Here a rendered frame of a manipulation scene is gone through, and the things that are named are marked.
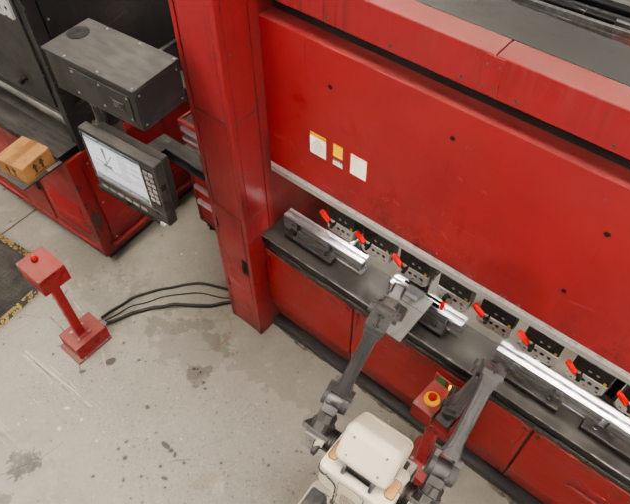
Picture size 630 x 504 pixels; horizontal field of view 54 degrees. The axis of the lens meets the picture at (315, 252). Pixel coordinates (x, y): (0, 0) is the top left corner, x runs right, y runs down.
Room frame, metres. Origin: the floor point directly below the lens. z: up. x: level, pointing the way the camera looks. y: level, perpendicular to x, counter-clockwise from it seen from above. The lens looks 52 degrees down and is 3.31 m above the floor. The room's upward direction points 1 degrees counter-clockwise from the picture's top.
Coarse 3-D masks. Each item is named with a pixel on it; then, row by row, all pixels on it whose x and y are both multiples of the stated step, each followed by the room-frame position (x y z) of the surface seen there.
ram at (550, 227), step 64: (320, 64) 1.91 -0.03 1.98; (384, 64) 1.79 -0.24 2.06; (320, 128) 1.91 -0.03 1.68; (384, 128) 1.72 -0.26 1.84; (448, 128) 1.56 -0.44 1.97; (512, 128) 1.45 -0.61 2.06; (384, 192) 1.70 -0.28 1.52; (448, 192) 1.53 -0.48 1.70; (512, 192) 1.39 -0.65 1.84; (576, 192) 1.27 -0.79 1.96; (448, 256) 1.49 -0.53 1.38; (512, 256) 1.34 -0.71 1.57; (576, 256) 1.22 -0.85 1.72; (576, 320) 1.15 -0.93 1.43
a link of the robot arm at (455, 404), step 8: (480, 360) 1.03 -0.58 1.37; (472, 368) 1.02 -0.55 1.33; (472, 376) 1.04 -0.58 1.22; (472, 384) 1.00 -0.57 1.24; (464, 392) 1.00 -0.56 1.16; (472, 392) 0.99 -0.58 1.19; (448, 400) 1.04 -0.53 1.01; (456, 400) 1.01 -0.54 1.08; (464, 400) 1.00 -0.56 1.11; (448, 408) 1.02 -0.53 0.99; (456, 408) 1.00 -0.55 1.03; (456, 416) 0.99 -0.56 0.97
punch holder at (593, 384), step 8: (576, 360) 1.10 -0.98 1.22; (584, 360) 1.09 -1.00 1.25; (568, 368) 1.10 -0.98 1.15; (584, 368) 1.08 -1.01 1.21; (592, 368) 1.06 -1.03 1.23; (600, 368) 1.05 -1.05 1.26; (568, 376) 1.09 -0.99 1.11; (584, 376) 1.06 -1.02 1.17; (592, 376) 1.05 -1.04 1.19; (600, 376) 1.04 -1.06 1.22; (608, 376) 1.02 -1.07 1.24; (584, 384) 1.05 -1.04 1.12; (592, 384) 1.04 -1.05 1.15; (600, 384) 1.03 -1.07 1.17; (608, 384) 1.01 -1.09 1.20; (592, 392) 1.03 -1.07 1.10; (600, 392) 1.01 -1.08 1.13
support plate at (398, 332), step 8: (416, 304) 1.51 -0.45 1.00; (424, 304) 1.51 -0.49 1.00; (408, 312) 1.47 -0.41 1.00; (416, 312) 1.47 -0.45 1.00; (424, 312) 1.47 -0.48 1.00; (408, 320) 1.43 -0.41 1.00; (416, 320) 1.42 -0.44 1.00; (392, 328) 1.39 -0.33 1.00; (400, 328) 1.38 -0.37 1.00; (408, 328) 1.38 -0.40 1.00; (392, 336) 1.35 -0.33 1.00; (400, 336) 1.35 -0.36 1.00
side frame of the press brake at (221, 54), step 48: (192, 0) 2.02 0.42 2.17; (240, 0) 2.05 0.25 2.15; (192, 48) 2.05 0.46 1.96; (240, 48) 2.03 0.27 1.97; (192, 96) 2.09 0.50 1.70; (240, 96) 2.01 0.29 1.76; (240, 144) 1.98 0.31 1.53; (240, 192) 1.95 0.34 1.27; (288, 192) 2.19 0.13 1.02; (240, 240) 1.98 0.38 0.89; (240, 288) 2.03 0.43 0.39
